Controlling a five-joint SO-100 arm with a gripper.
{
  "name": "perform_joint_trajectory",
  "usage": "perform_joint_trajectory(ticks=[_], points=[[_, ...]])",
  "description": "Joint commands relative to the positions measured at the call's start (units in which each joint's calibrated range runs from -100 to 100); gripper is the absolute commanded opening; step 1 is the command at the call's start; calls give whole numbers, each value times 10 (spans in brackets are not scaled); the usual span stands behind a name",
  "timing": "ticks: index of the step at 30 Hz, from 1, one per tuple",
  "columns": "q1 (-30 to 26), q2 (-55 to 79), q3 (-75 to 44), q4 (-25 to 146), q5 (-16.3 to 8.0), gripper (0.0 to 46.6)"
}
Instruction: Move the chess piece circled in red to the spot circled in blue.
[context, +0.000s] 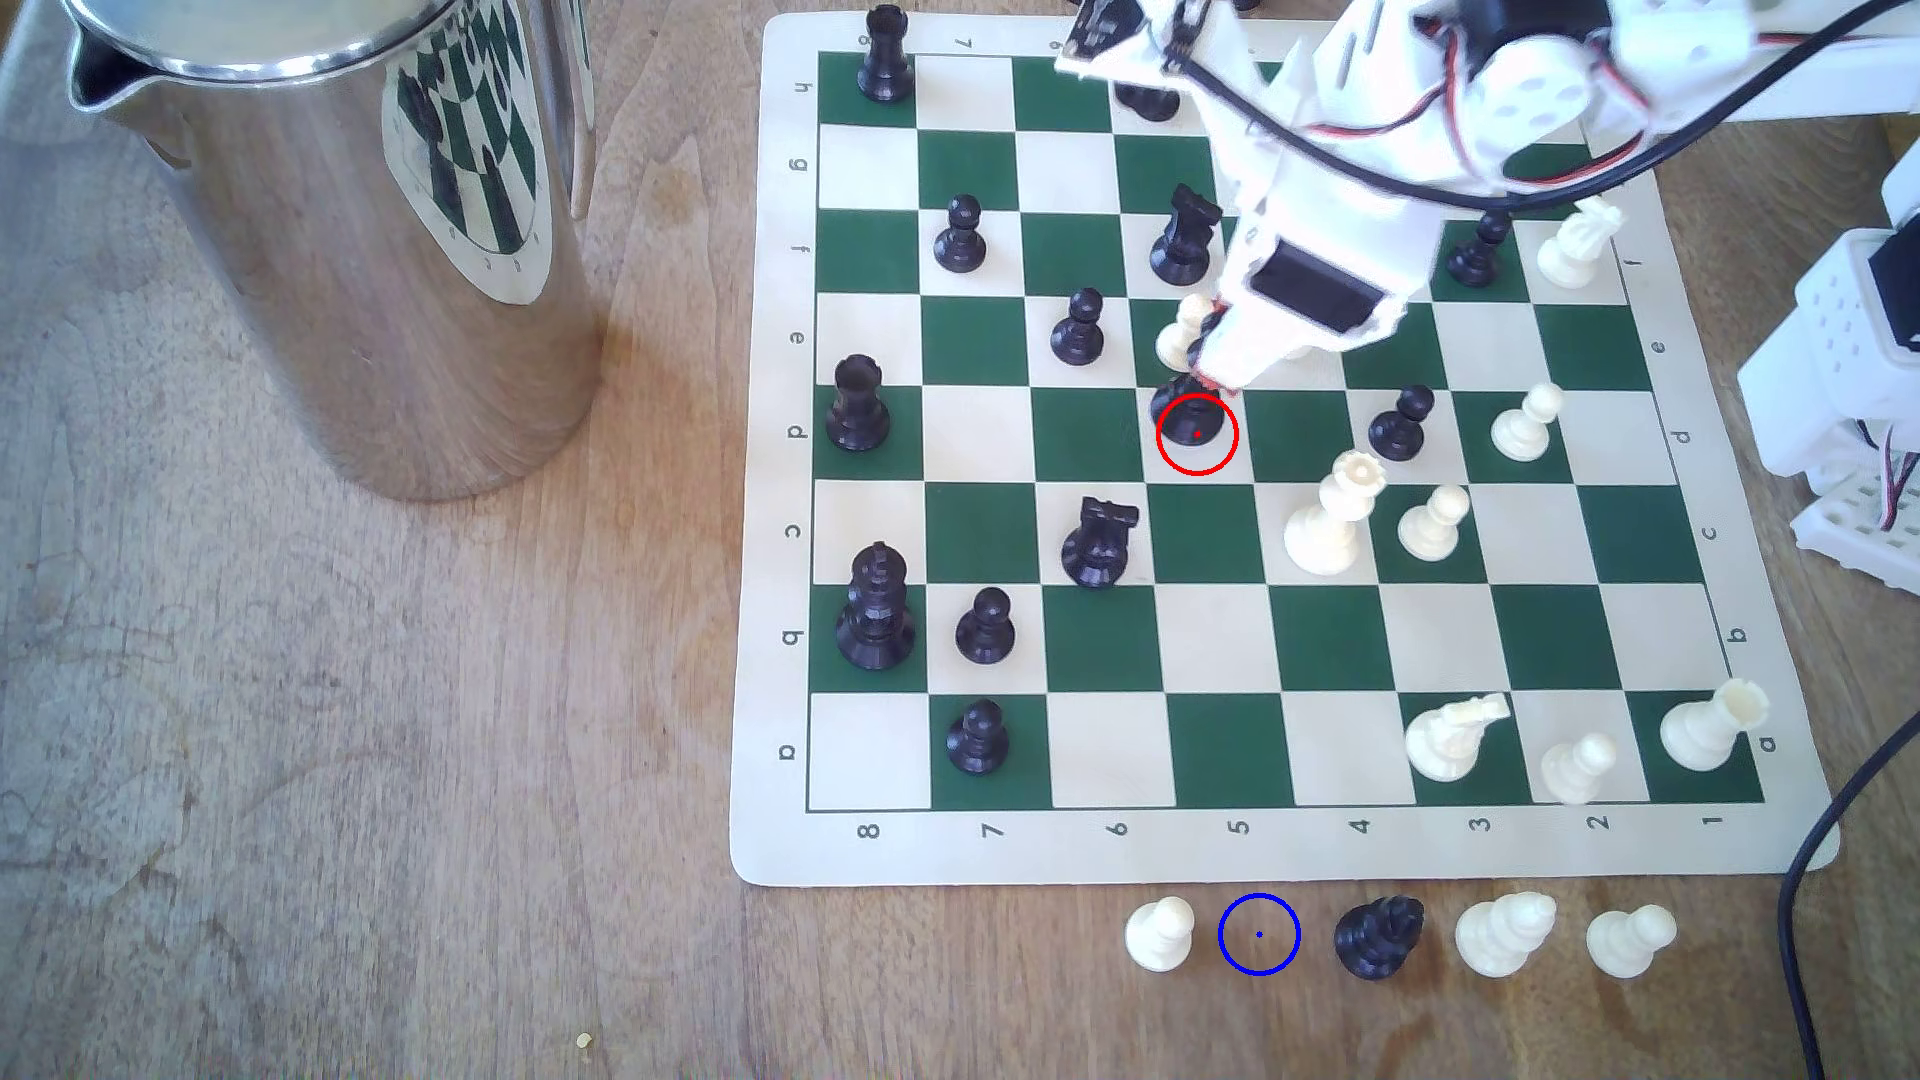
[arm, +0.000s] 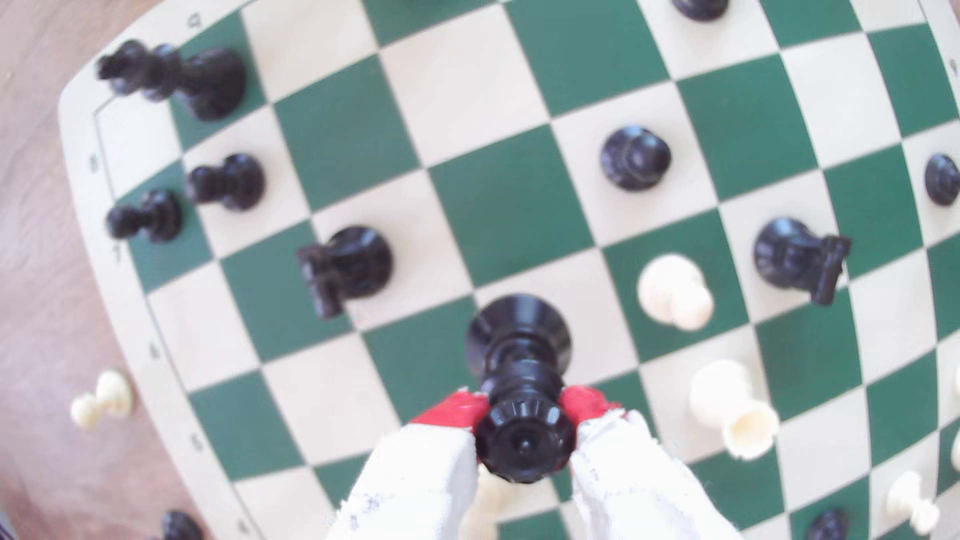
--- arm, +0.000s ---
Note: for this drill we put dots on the green and cream chessboard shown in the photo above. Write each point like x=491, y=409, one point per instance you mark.
x=510, y=202

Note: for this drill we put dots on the black chess king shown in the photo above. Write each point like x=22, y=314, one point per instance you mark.
x=210, y=82

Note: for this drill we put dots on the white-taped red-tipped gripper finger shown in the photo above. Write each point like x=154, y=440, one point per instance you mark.
x=630, y=487
x=412, y=487

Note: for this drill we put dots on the white chess rook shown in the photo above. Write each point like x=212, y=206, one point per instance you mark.
x=724, y=397

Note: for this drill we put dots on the white chess pawn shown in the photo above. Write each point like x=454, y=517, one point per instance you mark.
x=112, y=394
x=906, y=495
x=667, y=289

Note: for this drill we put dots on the black chess queen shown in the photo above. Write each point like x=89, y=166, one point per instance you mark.
x=521, y=420

